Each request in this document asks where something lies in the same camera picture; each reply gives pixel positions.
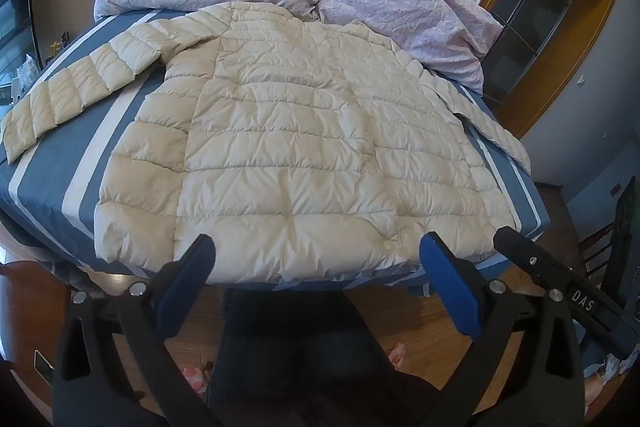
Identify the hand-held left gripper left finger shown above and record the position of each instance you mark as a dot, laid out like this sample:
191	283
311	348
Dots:
192	264

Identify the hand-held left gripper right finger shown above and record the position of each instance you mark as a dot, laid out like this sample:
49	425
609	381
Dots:
445	272

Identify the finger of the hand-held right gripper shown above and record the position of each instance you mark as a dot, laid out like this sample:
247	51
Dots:
525	254

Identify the cream puffer jacket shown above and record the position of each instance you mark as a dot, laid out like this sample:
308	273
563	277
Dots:
295	142

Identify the dark wooden chair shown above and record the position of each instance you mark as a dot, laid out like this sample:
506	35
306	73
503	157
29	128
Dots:
607	252

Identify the pink slipper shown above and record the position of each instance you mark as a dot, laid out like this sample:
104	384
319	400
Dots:
397	353
194	379

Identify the person's legs in dark trousers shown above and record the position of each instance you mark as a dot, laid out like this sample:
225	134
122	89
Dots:
300	347

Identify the bed with blue striped sheet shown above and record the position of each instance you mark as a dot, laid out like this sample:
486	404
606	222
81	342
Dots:
60	167

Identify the brown wooden cabinet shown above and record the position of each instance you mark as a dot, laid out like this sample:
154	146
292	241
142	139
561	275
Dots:
25	322

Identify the small white trinkets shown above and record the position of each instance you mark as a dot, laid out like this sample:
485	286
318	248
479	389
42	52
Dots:
25	72

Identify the window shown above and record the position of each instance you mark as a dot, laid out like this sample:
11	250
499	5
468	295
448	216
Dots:
12	7

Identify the dark wall socket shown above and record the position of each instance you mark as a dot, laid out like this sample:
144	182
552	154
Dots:
616	190

